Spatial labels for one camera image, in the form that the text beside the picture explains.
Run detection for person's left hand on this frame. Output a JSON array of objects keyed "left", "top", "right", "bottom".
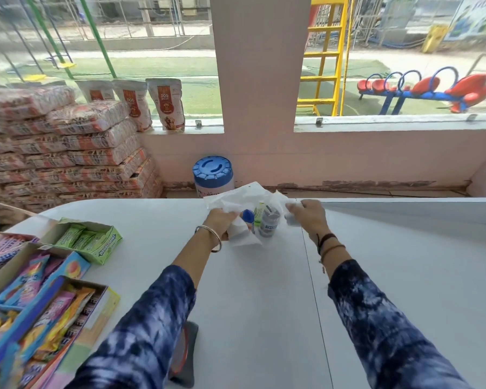
[{"left": 204, "top": 208, "right": 241, "bottom": 242}]

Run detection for person's right hand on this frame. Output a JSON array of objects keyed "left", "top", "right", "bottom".
[{"left": 285, "top": 199, "right": 331, "bottom": 240}]

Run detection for white plastic bag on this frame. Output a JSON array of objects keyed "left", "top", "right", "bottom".
[{"left": 203, "top": 181, "right": 305, "bottom": 248}]

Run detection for person's left forearm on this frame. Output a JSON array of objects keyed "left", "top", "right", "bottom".
[{"left": 64, "top": 227, "right": 224, "bottom": 389}]

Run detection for person's right forearm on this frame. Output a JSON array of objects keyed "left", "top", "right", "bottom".
[{"left": 317, "top": 234, "right": 475, "bottom": 389}]

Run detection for silver bangle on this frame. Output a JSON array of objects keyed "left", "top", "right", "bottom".
[{"left": 194, "top": 225, "right": 223, "bottom": 253}]

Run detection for grey bottle with blue label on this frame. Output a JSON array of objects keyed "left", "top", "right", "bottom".
[{"left": 259, "top": 205, "right": 282, "bottom": 239}]

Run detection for white jar with blue lid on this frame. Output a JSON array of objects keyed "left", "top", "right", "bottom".
[{"left": 192, "top": 156, "right": 235, "bottom": 199}]

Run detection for green cardboard display box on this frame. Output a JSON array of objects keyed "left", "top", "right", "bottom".
[{"left": 40, "top": 217, "right": 123, "bottom": 266}]

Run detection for orange white dog food pouch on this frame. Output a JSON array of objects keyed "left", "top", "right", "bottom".
[
  {"left": 75, "top": 80, "right": 116, "bottom": 103},
  {"left": 145, "top": 78, "right": 186, "bottom": 132},
  {"left": 112, "top": 79, "right": 153, "bottom": 133}
]

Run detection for black red tape dispenser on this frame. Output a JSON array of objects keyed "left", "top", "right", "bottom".
[{"left": 168, "top": 321, "right": 199, "bottom": 388}]

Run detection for green gum packets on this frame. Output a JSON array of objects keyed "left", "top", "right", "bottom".
[{"left": 55, "top": 223, "right": 106, "bottom": 250}]

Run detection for yellow playground ladder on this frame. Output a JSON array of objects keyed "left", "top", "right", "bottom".
[{"left": 296, "top": 0, "right": 352, "bottom": 117}]

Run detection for stack of orange white sacks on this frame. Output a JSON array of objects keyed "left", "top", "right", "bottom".
[{"left": 0, "top": 85, "right": 163, "bottom": 224}]

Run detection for blue red playground seesaw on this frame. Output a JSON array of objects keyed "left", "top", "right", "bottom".
[{"left": 356, "top": 66, "right": 486, "bottom": 115}]

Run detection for brown candy display box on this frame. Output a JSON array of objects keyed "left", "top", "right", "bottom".
[{"left": 0, "top": 276, "right": 121, "bottom": 389}]

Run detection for blue candy display box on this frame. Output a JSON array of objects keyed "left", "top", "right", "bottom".
[{"left": 0, "top": 242, "right": 91, "bottom": 324}]

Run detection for pink candy display box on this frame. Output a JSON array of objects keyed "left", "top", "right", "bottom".
[{"left": 0, "top": 232, "right": 40, "bottom": 282}]

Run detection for colourful banner sign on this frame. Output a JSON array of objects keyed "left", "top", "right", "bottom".
[{"left": 445, "top": 0, "right": 486, "bottom": 42}]

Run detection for dark thread bracelets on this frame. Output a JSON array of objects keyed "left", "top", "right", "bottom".
[{"left": 316, "top": 233, "right": 347, "bottom": 274}]

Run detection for green swing frame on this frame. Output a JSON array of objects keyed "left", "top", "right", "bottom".
[{"left": 23, "top": 0, "right": 118, "bottom": 81}]

